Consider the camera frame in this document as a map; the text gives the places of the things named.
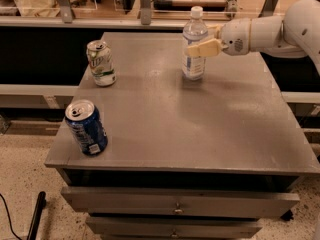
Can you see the right metal bracket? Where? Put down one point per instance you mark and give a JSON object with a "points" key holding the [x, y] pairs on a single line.
{"points": [[268, 8]]}

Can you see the lower grey drawer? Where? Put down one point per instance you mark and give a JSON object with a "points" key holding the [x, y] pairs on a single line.
{"points": [[171, 229]]}

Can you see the grey drawer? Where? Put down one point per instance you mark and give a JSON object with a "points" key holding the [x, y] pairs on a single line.
{"points": [[171, 229], [179, 202]]}

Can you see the metal bracket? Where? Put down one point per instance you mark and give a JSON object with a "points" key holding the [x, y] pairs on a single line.
{"points": [[145, 12], [268, 8], [66, 11]]}

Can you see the left metal bracket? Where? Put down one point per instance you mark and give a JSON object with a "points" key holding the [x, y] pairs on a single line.
{"points": [[66, 11]]}

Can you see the clear plastic water bottle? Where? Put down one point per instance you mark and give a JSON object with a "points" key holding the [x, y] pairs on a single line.
{"points": [[193, 32]]}

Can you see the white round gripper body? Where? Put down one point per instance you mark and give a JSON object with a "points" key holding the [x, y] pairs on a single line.
{"points": [[234, 36]]}

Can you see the upper grey drawer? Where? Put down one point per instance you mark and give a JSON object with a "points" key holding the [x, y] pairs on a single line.
{"points": [[179, 202]]}

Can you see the green white 7up can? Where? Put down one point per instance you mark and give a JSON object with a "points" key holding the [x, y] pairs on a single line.
{"points": [[101, 63]]}

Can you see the black cabinet caster wheel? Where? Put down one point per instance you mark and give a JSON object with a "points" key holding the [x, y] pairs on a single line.
{"points": [[287, 216]]}

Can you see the middle metal bracket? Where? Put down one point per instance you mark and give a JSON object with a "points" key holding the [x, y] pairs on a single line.
{"points": [[145, 12]]}

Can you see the black pole on floor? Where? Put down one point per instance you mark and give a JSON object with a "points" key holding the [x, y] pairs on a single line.
{"points": [[40, 205]]}

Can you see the blue pepsi can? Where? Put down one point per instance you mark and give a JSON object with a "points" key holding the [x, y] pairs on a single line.
{"points": [[84, 122]]}

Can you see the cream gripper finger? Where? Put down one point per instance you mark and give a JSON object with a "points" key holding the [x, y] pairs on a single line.
{"points": [[208, 48], [214, 31]]}

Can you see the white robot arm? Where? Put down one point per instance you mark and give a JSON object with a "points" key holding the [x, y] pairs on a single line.
{"points": [[294, 35]]}

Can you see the grey drawer cabinet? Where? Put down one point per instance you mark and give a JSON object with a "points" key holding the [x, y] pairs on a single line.
{"points": [[230, 131]]}

